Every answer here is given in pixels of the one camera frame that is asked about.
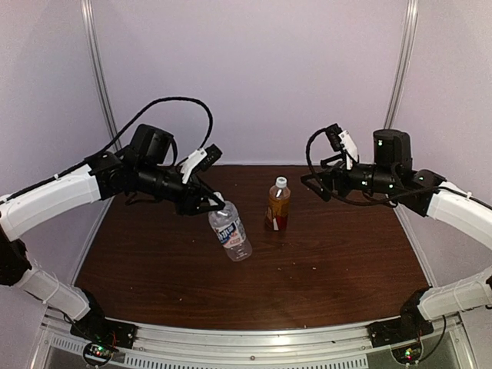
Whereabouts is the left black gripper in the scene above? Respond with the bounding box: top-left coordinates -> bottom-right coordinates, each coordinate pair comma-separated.
135,161 -> 224,215

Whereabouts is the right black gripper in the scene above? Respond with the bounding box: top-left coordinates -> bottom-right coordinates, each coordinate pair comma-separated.
301,152 -> 397,203

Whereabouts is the clear water bottle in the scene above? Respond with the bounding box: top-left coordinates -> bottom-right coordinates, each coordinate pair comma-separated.
208,201 -> 253,262

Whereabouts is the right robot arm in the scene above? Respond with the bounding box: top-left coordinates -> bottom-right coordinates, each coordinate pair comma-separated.
301,124 -> 491,340

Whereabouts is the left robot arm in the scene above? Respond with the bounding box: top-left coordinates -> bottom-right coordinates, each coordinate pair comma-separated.
1,125 -> 224,341

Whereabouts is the white tea bottle cap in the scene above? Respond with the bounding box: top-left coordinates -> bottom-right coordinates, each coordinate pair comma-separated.
275,176 -> 288,188

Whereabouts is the brown tea bottle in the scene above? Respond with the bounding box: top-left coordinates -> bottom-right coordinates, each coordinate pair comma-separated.
265,183 -> 291,231

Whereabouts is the left circuit board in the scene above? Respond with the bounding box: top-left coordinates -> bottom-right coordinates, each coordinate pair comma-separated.
82,343 -> 115,367

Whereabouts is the circuit board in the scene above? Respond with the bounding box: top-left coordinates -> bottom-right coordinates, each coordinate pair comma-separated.
391,343 -> 423,365
82,343 -> 115,367

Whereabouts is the right circuit board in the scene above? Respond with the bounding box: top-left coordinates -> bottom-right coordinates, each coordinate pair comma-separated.
391,343 -> 423,365

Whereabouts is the right black braided cable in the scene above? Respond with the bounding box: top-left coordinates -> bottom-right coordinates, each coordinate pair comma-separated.
305,126 -> 454,208

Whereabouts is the black braided cable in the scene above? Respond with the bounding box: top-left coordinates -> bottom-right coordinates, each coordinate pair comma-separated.
0,97 -> 214,203
305,126 -> 454,208

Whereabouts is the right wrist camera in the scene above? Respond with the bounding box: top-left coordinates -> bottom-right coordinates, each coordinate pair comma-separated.
326,124 -> 359,170

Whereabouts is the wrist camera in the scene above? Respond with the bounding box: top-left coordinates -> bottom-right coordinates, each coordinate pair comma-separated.
326,124 -> 359,170
180,145 -> 222,184

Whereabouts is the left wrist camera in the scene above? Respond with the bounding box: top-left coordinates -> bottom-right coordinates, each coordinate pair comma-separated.
180,145 -> 222,184

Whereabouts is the left black braided cable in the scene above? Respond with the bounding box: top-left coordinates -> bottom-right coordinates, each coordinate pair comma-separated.
0,97 -> 214,203

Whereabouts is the front aluminium rail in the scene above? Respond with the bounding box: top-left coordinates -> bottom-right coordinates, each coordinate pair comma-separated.
38,313 -> 472,369

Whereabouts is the right aluminium frame post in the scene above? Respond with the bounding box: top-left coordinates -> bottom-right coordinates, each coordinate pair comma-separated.
384,0 -> 419,129

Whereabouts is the aluminium frame post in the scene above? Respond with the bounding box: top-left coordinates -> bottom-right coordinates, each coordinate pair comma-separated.
384,0 -> 419,129
80,0 -> 121,151

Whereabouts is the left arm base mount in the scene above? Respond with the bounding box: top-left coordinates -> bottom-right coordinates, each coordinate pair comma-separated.
70,289 -> 137,349

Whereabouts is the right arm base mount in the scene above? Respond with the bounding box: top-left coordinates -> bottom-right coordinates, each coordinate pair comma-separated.
367,288 -> 434,347

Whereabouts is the left aluminium frame post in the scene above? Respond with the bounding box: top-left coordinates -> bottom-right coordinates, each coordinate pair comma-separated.
80,0 -> 121,151

